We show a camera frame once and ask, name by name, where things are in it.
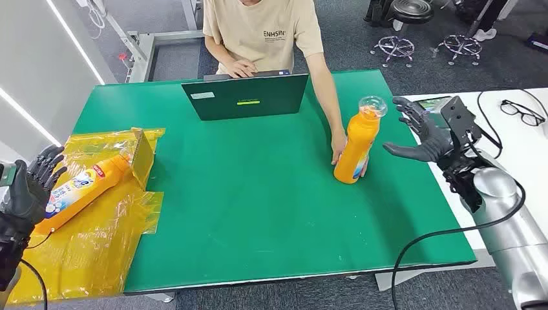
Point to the person's right hand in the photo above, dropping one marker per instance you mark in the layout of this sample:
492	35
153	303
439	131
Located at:
240	68

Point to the person's left hand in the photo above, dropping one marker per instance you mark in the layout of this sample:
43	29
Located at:
338	147

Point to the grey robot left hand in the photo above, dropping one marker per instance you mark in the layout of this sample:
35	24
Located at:
30	192

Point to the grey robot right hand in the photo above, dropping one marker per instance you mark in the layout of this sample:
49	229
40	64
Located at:
430	143

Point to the orange bottle with clear cap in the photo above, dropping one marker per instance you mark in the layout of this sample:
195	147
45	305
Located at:
357	145

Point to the orange bottle with printed label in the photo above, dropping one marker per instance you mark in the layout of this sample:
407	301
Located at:
83	188

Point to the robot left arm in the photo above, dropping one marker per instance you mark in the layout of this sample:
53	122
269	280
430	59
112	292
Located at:
9	252

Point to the person's left forearm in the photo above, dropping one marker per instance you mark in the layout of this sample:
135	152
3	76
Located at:
327	94

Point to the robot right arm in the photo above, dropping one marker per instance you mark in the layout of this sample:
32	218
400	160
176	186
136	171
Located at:
501	205

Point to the person's right forearm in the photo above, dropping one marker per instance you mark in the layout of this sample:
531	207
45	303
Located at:
220	53

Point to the dark laptop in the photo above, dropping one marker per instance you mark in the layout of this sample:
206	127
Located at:
248	92

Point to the smartphone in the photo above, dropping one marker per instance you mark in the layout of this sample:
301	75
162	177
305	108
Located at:
432	104

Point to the person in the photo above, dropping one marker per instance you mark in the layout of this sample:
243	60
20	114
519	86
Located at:
261	30

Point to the yellow plastic bag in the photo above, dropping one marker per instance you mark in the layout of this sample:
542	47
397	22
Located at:
85	261

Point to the black-rimmed glasses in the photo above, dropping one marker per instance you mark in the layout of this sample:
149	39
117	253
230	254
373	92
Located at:
522	113

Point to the green table mat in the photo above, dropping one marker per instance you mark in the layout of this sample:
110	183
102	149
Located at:
257	201

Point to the small red clip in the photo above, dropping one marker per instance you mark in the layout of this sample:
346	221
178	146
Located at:
123	56

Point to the yellow box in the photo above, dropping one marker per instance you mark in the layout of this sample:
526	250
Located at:
143	158

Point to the white shoe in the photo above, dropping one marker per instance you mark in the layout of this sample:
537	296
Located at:
485	34

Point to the black stool with chrome base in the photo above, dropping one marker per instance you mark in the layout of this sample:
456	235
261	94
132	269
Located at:
411	10

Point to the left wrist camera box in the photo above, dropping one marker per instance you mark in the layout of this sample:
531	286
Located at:
6	182

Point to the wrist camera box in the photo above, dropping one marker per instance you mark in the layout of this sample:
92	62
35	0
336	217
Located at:
460	117
6	182

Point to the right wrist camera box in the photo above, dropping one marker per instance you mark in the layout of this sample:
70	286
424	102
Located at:
460	117

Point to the grey metal frame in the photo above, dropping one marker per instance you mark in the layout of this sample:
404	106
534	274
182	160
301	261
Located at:
141	55

